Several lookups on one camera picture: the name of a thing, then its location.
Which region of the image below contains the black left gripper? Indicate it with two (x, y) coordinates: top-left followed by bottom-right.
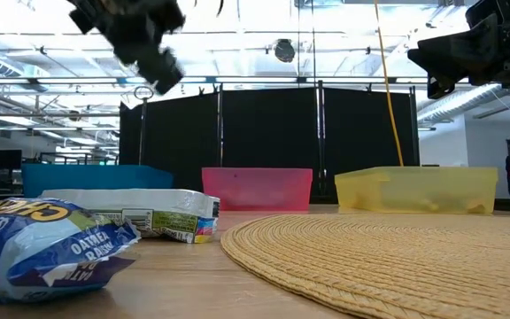
(67, 0), (187, 97)

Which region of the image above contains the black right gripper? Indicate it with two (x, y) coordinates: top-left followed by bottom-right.
(406, 0), (510, 101)

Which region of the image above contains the round woven straw placemat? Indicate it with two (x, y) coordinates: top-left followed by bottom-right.
(220, 213), (510, 319)

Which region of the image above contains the white and green granola bar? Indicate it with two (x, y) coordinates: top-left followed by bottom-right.
(40, 188), (221, 245)

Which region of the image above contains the blue oatmeal raisin granola bar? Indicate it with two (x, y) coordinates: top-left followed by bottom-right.
(0, 197), (142, 305)

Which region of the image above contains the black partition panel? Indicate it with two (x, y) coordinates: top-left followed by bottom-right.
(322, 86), (421, 196)
(119, 92), (221, 192)
(220, 87), (321, 170)

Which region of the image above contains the yellow plastic bin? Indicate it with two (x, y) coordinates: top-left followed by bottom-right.
(334, 166), (499, 216)

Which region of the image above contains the blue plastic bin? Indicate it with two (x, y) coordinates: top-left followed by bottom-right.
(20, 163), (175, 198)

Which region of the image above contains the black ceiling spotlight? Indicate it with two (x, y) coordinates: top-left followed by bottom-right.
(273, 38), (297, 65)

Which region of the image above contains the pink plastic bin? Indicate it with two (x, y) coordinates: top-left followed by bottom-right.
(201, 167), (314, 213)

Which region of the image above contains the black computer monitor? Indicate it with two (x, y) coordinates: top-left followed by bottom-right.
(0, 149), (23, 172)

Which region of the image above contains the ring-topped metal stand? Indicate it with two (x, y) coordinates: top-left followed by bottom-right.
(132, 85), (155, 167)

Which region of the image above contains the yellow hanging cable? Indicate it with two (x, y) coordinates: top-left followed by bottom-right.
(373, 0), (406, 168)

